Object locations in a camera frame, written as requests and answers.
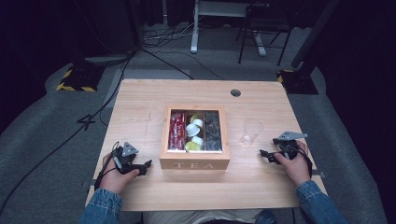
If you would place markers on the slanted black stand pole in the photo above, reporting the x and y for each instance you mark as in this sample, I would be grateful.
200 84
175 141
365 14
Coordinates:
314 32

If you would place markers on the person's left hand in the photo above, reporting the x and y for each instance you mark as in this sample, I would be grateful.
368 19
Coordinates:
115 182

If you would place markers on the large yellow-green capsule pod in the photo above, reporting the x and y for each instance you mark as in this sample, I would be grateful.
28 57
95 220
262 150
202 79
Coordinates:
192 146

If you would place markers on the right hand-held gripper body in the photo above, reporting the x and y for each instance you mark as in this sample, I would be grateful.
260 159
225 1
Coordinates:
288 146

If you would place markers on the grey table bracket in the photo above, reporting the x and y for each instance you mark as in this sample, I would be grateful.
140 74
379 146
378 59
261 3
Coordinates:
88 184
317 173

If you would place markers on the round table grommet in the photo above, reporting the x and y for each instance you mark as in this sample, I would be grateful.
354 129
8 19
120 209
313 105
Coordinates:
235 92

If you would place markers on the white desk frame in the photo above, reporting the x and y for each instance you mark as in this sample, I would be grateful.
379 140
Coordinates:
195 37

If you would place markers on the small white capsule pod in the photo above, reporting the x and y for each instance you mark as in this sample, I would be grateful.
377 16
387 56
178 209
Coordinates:
198 141
198 123

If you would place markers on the clear plastic cup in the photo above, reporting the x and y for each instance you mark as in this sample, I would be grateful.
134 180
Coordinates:
252 127

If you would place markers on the wooden compartment box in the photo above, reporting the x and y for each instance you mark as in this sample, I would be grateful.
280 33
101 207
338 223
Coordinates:
174 163

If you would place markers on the row of red sachets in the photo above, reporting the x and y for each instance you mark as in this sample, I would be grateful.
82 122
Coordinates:
176 130

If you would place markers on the person's denim jacket hem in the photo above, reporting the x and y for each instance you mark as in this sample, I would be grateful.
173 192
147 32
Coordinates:
266 217

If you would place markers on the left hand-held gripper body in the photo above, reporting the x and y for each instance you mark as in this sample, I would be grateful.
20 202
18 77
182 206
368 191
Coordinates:
126 161

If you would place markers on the black chair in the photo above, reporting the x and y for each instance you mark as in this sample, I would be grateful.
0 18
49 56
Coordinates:
264 21

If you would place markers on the person's right hand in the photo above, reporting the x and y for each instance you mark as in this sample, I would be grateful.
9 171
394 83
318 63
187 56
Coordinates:
297 169

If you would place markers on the pile of dark tea packets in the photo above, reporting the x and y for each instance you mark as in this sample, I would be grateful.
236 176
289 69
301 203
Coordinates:
213 132

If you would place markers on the hazard-striped black stand base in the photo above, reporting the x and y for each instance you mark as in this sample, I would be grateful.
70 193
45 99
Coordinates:
300 82
81 77

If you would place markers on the small yellow-green capsule pod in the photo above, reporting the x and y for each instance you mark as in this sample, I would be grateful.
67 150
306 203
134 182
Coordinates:
193 118

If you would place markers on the glass-paned wooden box lid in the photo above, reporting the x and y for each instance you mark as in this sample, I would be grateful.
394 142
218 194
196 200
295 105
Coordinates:
194 108

